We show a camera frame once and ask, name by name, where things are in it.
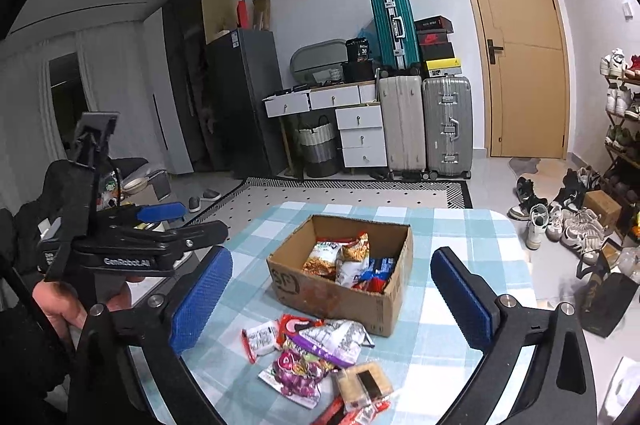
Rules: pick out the wooden door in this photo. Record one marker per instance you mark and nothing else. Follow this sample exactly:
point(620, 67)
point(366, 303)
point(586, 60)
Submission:
point(524, 63)

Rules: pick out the white drawer desk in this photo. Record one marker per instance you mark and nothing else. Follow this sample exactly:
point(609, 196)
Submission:
point(354, 111)

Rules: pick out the black tall cabinet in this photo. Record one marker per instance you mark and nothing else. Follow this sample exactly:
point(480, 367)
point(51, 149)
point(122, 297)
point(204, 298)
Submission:
point(188, 26)

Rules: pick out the left hand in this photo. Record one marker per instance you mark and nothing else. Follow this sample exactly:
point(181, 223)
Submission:
point(60, 305)

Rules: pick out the pink candy snack bag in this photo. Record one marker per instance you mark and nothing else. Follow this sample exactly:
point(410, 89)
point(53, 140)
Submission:
point(297, 375)

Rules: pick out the teal suitcase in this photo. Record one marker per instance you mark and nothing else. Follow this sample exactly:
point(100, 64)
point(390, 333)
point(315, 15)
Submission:
point(394, 24)

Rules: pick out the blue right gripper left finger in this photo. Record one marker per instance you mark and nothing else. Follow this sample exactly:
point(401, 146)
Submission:
point(194, 297)

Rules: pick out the woven laundry basket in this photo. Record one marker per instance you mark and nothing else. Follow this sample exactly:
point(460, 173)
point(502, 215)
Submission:
point(318, 145)

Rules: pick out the dark grey refrigerator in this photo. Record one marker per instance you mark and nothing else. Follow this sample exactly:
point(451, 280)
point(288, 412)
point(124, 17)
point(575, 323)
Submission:
point(244, 71)

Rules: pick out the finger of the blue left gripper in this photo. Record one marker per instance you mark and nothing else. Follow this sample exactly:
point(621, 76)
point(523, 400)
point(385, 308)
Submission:
point(198, 236)
point(161, 212)

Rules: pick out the beige suitcase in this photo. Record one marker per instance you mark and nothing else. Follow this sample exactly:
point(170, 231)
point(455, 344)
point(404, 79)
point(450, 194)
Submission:
point(402, 111)

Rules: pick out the shoe rack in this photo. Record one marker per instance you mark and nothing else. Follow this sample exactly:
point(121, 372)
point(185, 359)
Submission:
point(621, 141)

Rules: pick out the stacked shoe boxes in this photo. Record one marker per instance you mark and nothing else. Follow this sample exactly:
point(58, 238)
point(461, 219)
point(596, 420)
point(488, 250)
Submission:
point(436, 50)

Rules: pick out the plaid teal tablecloth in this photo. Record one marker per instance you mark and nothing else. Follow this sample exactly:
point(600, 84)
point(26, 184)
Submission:
point(416, 341)

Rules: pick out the purple white snack bag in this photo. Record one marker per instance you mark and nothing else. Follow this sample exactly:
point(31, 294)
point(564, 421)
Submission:
point(339, 342)

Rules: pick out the white barcode snack packet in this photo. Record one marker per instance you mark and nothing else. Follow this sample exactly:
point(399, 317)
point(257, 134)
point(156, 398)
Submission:
point(260, 340)

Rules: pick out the orange snack packet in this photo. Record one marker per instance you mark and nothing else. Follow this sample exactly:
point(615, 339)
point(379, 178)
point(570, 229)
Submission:
point(352, 261)

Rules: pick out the black tote bag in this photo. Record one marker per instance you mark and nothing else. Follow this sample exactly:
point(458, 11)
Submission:
point(604, 299)

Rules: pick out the silver suitcase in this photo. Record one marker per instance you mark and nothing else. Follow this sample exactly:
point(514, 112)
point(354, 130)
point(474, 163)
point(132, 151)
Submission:
point(448, 120)

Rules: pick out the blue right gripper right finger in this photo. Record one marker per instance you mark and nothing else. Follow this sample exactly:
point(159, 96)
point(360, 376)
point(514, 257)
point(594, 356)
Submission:
point(468, 297)

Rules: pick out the grey oval mirror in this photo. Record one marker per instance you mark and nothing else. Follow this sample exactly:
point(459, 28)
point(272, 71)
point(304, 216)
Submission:
point(319, 63)

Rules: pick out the small brown cardboard box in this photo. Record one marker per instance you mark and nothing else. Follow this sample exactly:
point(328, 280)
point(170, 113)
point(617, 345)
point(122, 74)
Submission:
point(604, 206)

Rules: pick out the dotted beige rug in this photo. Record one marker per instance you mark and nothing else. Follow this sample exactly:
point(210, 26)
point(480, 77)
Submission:
point(255, 195)

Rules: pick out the beige cracker packet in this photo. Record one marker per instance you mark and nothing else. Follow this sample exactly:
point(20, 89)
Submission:
point(362, 384)

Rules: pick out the white red noodle snack bag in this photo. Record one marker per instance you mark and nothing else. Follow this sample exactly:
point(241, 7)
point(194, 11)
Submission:
point(322, 259)

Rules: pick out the red chip snack bag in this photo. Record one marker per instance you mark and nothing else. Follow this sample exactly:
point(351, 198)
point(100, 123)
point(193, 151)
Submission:
point(376, 276)

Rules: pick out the red pink snack packet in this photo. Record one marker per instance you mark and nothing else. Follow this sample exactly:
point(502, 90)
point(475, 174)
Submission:
point(289, 325)

